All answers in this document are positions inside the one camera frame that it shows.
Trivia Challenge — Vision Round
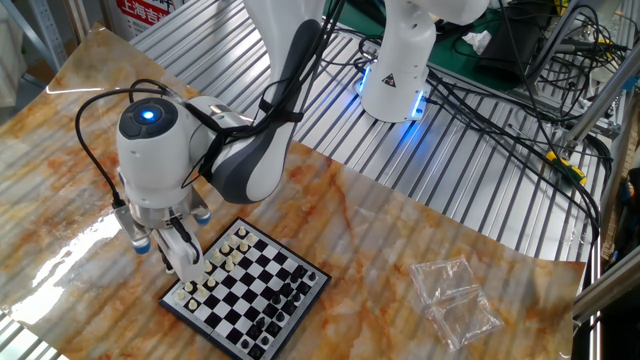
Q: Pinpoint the aluminium profile rail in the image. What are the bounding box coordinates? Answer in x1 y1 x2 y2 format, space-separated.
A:
571 252 640 324

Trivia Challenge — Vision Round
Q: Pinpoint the beige wooden slat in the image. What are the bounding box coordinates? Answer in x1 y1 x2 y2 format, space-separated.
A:
63 0 92 44

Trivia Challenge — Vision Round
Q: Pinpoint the aluminium profile post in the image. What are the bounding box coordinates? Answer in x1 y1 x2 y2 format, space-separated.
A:
563 49 640 147

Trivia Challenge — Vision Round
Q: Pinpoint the black velcro cable strap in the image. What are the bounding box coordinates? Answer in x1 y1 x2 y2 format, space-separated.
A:
196 101 230 185

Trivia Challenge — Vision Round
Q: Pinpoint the white plastic bag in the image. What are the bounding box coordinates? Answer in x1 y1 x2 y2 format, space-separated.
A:
0 3 27 109

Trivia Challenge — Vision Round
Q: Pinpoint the black camera cable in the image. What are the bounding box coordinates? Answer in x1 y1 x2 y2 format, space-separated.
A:
74 78 182 210

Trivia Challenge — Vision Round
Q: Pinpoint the crumpled white tissue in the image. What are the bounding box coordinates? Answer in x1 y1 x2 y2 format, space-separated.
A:
461 29 494 56

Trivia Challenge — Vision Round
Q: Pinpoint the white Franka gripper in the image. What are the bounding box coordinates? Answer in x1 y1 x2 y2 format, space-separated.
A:
151 224 206 284

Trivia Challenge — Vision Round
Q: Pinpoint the grey steel shelf frame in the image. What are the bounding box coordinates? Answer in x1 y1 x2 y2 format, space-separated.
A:
0 0 70 74

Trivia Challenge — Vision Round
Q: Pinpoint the clear plastic zip bag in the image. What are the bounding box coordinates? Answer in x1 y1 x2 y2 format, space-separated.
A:
424 287 506 352
408 255 481 306

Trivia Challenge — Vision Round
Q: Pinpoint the white box with red print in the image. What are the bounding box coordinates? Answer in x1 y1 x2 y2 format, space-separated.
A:
106 0 177 42

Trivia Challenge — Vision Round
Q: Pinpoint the grey metal pole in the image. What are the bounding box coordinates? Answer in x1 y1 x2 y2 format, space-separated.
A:
524 0 601 89

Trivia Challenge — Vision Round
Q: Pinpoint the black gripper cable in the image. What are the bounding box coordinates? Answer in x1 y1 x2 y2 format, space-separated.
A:
168 214 202 252

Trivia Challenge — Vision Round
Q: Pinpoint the black box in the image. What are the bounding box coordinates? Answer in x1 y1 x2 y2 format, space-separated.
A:
473 0 549 85

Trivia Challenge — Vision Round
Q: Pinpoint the thick black cable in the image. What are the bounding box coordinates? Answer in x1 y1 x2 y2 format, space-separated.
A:
424 67 604 246

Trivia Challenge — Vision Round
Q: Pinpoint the thin black looped cable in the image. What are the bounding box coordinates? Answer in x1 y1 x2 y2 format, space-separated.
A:
319 27 384 69

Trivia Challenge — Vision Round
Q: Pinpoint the yellow handled screwdriver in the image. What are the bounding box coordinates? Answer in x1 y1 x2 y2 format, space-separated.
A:
507 122 589 186

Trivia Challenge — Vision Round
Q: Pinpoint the thin white wire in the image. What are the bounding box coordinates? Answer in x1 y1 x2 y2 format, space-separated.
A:
543 277 567 359

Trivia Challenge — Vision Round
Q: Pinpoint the black and white chessboard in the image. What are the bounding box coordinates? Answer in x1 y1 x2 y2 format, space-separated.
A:
158 216 333 360

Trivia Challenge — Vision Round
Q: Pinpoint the orange marble pattern mat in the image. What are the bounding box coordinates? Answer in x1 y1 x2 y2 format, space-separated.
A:
0 22 587 360

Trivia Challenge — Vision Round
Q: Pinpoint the aluminium table edge rail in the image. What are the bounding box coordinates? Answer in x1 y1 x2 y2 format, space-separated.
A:
585 239 604 360

